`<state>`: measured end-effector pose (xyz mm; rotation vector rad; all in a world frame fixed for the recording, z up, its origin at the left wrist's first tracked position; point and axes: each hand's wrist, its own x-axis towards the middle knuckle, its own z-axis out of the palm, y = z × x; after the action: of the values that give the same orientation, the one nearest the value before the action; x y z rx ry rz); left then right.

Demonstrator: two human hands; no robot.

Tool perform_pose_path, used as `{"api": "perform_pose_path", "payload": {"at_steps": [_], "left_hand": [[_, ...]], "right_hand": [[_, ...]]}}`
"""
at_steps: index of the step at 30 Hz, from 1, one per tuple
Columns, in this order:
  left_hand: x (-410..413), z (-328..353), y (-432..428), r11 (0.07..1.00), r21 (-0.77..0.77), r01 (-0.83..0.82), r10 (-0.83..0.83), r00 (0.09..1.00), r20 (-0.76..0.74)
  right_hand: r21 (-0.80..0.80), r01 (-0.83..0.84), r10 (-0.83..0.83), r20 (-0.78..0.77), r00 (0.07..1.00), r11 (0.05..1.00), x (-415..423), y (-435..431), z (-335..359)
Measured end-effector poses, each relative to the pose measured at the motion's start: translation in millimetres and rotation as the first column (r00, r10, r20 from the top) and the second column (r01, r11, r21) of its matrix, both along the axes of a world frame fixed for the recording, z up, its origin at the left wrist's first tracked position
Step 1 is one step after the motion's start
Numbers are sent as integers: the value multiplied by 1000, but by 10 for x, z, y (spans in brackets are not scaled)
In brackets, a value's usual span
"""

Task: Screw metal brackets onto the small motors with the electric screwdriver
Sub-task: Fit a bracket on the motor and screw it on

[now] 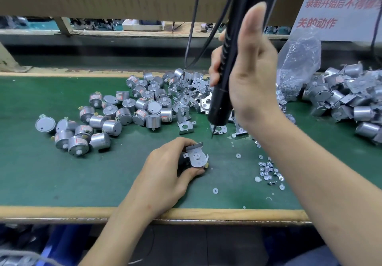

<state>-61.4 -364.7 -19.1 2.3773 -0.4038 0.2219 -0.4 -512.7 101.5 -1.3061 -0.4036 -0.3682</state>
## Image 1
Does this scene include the pile of assembled motors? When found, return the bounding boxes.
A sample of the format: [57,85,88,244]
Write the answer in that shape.
[301,63,382,144]

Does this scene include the silver round motor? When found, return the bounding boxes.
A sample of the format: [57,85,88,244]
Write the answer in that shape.
[180,153,210,171]

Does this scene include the green bench mat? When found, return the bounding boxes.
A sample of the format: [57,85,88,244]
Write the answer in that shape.
[0,75,382,210]

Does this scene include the scatter of small silver screws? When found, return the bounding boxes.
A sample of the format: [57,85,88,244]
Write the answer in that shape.
[212,134,287,195]

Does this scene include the white paper sign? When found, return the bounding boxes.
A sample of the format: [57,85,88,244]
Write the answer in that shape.
[292,0,382,42]

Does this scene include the person's right hand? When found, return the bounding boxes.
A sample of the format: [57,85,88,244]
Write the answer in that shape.
[209,2,286,131]

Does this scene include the silver metal bracket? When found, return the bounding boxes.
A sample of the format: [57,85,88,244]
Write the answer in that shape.
[182,142,210,167]

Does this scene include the pile of metal brackets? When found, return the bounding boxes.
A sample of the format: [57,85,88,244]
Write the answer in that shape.
[127,67,296,139]

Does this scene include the small clear plastic bag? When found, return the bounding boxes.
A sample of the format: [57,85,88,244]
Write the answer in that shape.
[276,27,322,102]

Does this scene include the slanted wooden post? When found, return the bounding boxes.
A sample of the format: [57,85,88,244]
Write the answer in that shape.
[0,42,31,73]

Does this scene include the person's right forearm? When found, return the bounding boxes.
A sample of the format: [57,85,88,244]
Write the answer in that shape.
[251,112,382,266]

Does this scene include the pile of silver motors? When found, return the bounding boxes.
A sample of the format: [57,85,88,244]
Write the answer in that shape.
[35,72,174,157]

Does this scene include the person's left hand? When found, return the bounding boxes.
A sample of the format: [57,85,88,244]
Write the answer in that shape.
[125,136,210,219]

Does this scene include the blue plastic bin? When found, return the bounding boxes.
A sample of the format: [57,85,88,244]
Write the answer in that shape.
[36,224,99,266]

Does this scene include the black hanging cable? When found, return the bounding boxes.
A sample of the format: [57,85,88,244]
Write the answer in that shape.
[184,0,202,67]
[188,0,240,67]

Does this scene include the grey blue trousers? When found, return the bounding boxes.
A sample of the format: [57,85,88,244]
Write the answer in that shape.
[301,245,344,266]

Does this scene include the person's left forearm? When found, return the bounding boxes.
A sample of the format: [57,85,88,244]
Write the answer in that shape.
[79,200,171,266]

